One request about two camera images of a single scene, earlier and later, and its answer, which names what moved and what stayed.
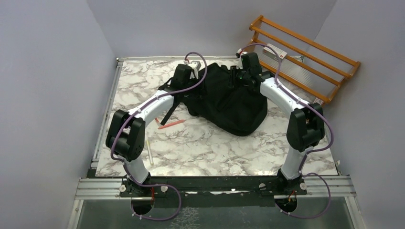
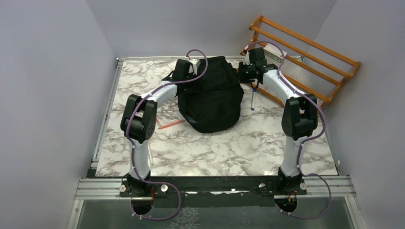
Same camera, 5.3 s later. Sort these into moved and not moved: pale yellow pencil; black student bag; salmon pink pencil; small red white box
Moved: black student bag
Not moved: small red white box; salmon pink pencil; pale yellow pencil
